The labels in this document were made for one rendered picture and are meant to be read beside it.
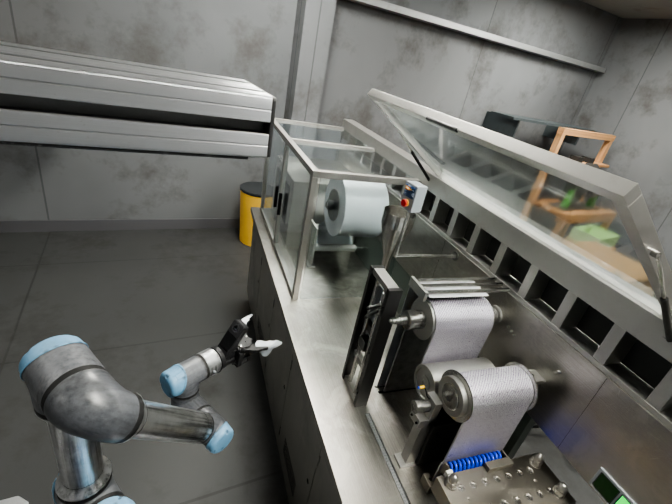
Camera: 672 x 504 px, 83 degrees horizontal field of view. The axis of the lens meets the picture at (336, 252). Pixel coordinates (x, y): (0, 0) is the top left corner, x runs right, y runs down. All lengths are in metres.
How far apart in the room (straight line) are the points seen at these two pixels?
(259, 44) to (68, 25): 1.59
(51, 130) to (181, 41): 3.95
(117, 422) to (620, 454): 1.20
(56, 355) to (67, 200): 3.73
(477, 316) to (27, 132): 1.27
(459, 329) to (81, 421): 1.04
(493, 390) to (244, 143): 1.08
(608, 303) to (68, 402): 1.26
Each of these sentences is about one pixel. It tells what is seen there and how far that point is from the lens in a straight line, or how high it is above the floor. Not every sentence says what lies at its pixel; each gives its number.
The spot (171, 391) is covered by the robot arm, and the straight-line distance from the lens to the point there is 1.13.
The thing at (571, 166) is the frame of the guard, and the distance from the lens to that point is 0.83.
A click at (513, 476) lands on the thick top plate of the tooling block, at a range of 1.46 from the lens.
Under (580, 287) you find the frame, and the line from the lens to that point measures 1.31.
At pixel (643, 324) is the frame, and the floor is 1.62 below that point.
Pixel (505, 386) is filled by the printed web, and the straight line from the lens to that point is 1.28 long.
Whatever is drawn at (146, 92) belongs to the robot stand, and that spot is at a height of 2.02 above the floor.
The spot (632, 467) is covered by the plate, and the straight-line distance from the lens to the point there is 1.33.
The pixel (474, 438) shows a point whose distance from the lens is 1.35.
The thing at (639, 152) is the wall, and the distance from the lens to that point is 7.18.
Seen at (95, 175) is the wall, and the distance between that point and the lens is 4.46.
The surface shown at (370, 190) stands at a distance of 1.84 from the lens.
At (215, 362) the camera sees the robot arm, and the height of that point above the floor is 1.24.
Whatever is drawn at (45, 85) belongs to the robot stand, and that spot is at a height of 2.02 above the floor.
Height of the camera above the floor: 2.06
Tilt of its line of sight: 27 degrees down
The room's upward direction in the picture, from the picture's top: 12 degrees clockwise
